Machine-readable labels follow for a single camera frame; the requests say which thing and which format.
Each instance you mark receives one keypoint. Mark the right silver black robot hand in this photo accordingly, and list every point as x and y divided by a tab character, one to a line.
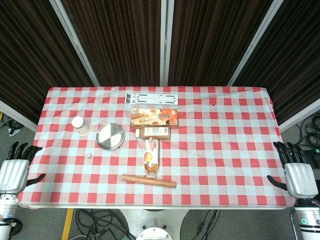
300	178

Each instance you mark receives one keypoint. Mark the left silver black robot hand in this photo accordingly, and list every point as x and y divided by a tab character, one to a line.
13	175

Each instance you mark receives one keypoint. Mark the small white die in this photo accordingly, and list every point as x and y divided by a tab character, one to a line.
88	155

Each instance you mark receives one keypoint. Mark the white paper cup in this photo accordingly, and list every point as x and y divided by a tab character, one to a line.
81	126

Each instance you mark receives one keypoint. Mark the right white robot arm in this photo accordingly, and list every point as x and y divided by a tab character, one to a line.
308	220

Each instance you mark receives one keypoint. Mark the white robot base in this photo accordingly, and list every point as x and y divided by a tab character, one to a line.
155	225

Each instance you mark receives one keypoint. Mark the round metal plate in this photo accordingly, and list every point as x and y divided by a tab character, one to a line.
110	136

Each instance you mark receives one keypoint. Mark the black power box green light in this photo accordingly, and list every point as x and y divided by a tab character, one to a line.
313	157

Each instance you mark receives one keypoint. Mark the red white checkered tablecloth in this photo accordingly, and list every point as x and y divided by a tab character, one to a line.
225	150

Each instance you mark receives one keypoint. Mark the dark corrugated partition panel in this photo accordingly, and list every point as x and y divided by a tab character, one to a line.
212	42
295	62
30	55
120	42

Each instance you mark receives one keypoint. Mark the wooden rolling pin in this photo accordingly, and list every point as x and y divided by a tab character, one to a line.
150	181

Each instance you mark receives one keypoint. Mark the peach juice bottle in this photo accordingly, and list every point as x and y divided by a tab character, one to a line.
151	156

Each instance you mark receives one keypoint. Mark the brown drink bottle white cap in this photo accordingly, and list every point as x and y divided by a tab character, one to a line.
155	133

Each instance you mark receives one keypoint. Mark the orange snack box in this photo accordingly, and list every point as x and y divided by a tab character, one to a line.
155	118

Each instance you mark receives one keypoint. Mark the white partition bottom rail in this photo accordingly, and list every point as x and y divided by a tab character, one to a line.
300	116
17	116

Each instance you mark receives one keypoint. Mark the white slanted partition post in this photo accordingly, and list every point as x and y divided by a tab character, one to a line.
75	42
255	42

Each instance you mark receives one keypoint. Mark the white upright partition post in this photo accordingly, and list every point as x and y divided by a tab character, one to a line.
166	42

